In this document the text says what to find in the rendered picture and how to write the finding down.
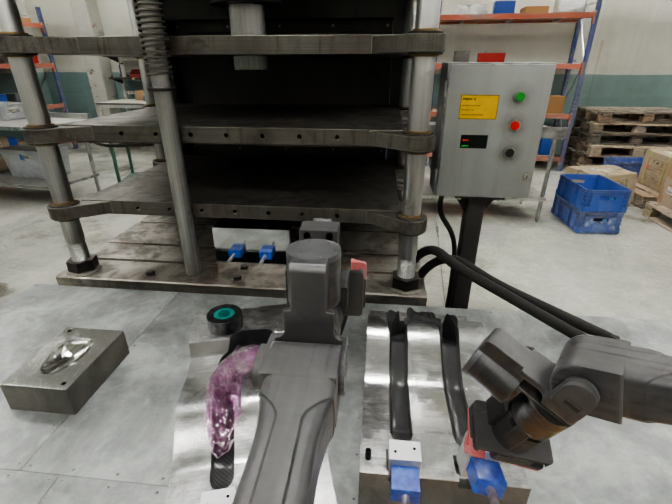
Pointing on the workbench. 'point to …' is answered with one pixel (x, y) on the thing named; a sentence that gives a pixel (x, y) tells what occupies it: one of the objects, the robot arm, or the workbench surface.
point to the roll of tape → (224, 320)
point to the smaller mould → (66, 371)
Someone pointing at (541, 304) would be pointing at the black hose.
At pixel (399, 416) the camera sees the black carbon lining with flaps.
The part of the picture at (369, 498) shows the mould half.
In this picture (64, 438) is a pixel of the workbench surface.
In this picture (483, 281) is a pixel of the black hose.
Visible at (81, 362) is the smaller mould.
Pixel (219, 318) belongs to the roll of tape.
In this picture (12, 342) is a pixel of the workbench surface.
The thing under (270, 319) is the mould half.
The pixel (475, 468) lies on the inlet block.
